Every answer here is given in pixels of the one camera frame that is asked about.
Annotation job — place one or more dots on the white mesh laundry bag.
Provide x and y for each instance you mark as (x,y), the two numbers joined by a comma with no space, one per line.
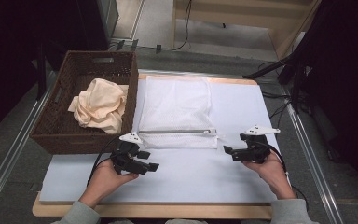
(174,102)

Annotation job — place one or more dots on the person's right hand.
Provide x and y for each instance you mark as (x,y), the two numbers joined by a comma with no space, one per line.
(273,174)

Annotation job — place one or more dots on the dark curtain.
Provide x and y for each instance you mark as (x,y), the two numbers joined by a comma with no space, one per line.
(12,46)
(348,77)

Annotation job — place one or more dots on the metal floor rail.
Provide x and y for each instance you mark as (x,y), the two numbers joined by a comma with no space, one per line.
(310,161)
(12,140)

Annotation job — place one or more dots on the brown wicker basket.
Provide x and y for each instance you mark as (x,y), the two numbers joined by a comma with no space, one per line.
(74,62)

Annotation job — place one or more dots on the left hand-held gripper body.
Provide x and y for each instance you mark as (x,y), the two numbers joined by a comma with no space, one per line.
(127,155)

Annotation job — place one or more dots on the light wooden shelf unit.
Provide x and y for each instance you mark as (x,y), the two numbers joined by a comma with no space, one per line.
(230,17)

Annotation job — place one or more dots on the light wooden table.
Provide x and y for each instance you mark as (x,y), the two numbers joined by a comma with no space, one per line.
(167,211)

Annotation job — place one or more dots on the black stand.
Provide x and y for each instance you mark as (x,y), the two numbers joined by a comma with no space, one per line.
(270,70)

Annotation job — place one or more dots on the white table mat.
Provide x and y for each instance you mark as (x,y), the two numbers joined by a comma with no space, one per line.
(183,180)

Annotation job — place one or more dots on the cream cloth garment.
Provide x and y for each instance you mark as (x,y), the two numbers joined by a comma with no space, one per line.
(99,102)

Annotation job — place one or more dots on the person's grey clothing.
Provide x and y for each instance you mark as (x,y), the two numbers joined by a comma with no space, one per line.
(186,221)

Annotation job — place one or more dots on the grey cabinet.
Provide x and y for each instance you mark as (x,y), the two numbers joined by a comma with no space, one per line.
(110,15)

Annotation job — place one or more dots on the black stand leg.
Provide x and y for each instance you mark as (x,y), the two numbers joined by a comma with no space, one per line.
(42,74)

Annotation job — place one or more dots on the person's left hand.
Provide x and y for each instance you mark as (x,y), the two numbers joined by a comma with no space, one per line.
(105,183)

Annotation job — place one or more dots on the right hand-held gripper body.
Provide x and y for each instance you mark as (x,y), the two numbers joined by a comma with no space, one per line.
(256,149)

